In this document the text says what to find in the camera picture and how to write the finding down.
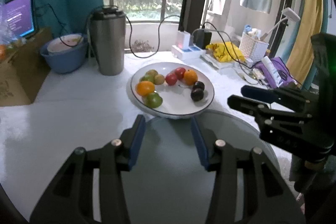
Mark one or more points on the white tube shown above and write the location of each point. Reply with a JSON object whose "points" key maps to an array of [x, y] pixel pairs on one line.
{"points": [[271, 70]]}

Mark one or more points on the green apple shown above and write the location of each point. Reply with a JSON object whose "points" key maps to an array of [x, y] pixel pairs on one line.
{"points": [[154, 100]]}

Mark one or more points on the small orange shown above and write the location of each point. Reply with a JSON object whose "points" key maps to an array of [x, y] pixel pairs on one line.
{"points": [[190, 77]]}

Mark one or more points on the white tray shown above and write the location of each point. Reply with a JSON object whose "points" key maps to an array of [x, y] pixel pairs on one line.
{"points": [[218, 63]]}

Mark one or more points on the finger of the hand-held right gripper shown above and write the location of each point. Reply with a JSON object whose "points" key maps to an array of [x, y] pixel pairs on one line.
{"points": [[244, 102], [257, 92]]}

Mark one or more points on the blue plastic basin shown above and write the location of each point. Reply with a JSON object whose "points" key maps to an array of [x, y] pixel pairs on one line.
{"points": [[65, 58]]}

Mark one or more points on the small green fruit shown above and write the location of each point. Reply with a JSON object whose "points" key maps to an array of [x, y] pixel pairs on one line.
{"points": [[147, 79]]}

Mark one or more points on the round glass turntable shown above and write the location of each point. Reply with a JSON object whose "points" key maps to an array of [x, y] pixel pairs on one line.
{"points": [[168, 174]]}

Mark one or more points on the stainless steel tumbler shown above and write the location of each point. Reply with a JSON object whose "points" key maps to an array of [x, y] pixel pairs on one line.
{"points": [[109, 43]]}

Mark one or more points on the large orange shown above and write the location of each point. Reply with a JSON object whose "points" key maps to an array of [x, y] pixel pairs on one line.
{"points": [[145, 88]]}

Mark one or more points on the red tomato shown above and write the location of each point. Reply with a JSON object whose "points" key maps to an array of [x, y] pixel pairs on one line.
{"points": [[171, 79]]}

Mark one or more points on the white perforated basket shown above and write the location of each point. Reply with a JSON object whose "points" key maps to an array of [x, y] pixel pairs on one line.
{"points": [[253, 47]]}

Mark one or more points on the cardboard box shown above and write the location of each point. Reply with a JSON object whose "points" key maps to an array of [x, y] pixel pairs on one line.
{"points": [[23, 66]]}

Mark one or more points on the clear plastic bag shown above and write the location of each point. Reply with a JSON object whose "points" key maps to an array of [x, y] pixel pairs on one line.
{"points": [[5, 35]]}

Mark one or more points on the dark purple plum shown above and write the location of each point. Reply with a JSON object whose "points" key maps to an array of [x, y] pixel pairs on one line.
{"points": [[196, 95], [198, 86]]}

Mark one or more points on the white plate with dark rim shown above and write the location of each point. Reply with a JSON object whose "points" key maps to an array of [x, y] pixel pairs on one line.
{"points": [[173, 106]]}

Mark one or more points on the white desk lamp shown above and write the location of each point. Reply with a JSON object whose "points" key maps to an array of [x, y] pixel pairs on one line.
{"points": [[290, 14]]}

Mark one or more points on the white bowl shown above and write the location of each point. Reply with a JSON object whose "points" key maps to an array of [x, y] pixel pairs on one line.
{"points": [[65, 43]]}

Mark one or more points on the purple pouch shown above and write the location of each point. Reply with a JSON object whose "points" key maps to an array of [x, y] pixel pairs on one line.
{"points": [[282, 69]]}

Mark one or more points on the white charger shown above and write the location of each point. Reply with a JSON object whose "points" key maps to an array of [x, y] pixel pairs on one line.
{"points": [[183, 40]]}

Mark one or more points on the yellow plastic bag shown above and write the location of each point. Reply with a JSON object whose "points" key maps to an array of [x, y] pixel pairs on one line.
{"points": [[225, 52]]}

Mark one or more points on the red apple right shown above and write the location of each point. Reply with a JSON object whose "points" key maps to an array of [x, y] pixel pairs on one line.
{"points": [[180, 72]]}

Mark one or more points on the yellow curtain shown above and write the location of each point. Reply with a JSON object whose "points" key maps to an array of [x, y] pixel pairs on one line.
{"points": [[307, 16]]}

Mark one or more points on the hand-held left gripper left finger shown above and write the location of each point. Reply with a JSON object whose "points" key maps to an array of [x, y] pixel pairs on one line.
{"points": [[137, 140]]}

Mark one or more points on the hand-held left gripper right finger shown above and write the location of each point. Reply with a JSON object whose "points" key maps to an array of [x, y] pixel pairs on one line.
{"points": [[200, 145]]}

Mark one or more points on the tan round fruit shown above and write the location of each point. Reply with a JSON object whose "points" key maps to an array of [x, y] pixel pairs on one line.
{"points": [[159, 79]]}

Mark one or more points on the black power adapter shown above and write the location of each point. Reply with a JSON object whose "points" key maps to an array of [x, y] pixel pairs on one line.
{"points": [[203, 39]]}

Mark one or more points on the white power strip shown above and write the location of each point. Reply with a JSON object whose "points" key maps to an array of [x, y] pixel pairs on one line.
{"points": [[187, 53]]}

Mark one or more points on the olive green fruit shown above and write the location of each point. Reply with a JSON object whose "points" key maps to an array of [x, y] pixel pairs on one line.
{"points": [[152, 72]]}

